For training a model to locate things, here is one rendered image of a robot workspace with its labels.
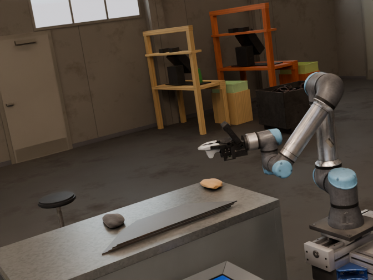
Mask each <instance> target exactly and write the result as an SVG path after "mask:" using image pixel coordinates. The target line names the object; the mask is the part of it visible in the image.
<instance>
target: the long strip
mask: <svg viewBox="0 0 373 280"><path fill-rule="evenodd" d="M225 264H226V261H225V262H222V263H220V264H217V265H216V266H213V267H210V268H208V269H206V270H204V271H201V272H199V273H197V274H194V275H192V276H190V277H187V278H185V279H182V280H210V279H212V278H214V277H216V276H219V275H221V274H223V271H224V268H225Z"/></svg>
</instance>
